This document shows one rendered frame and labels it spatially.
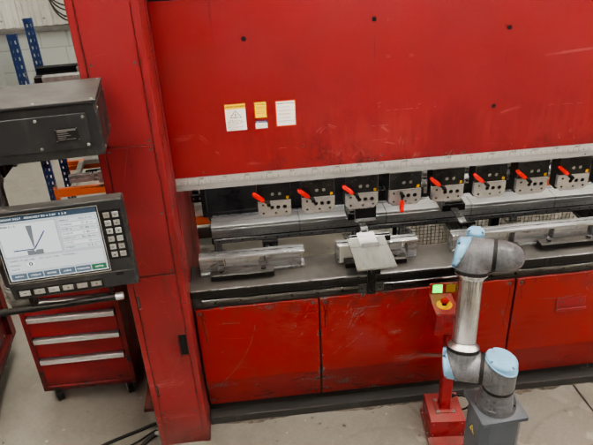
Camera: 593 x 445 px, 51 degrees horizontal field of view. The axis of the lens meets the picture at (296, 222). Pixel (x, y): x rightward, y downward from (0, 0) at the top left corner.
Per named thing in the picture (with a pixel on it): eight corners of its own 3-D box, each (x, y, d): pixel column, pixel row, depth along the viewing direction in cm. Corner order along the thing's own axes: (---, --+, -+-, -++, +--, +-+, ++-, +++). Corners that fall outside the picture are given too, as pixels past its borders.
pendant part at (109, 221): (12, 302, 226) (-17, 214, 208) (19, 282, 236) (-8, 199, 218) (139, 283, 232) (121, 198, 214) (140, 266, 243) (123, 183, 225)
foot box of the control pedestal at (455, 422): (429, 447, 314) (431, 430, 308) (419, 410, 335) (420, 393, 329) (469, 445, 313) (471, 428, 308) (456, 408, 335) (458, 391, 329)
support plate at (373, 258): (357, 271, 277) (357, 269, 276) (347, 240, 299) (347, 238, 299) (397, 267, 278) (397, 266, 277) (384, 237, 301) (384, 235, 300)
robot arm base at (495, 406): (523, 415, 229) (528, 395, 225) (484, 421, 228) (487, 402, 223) (505, 386, 242) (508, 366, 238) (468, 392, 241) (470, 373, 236)
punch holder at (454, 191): (431, 202, 290) (432, 169, 282) (425, 193, 298) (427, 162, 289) (462, 199, 291) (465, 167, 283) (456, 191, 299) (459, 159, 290)
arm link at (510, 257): (532, 242, 212) (520, 245, 259) (499, 238, 215) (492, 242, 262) (529, 276, 211) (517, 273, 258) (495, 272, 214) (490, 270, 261)
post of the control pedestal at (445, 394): (439, 410, 319) (447, 327, 292) (437, 402, 323) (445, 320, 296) (450, 410, 319) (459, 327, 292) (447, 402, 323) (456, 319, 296)
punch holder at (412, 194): (388, 206, 289) (389, 173, 281) (384, 197, 296) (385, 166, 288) (420, 203, 290) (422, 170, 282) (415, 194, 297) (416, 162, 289)
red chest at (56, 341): (48, 410, 347) (-3, 259, 298) (68, 349, 391) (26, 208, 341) (139, 400, 351) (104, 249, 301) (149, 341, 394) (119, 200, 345)
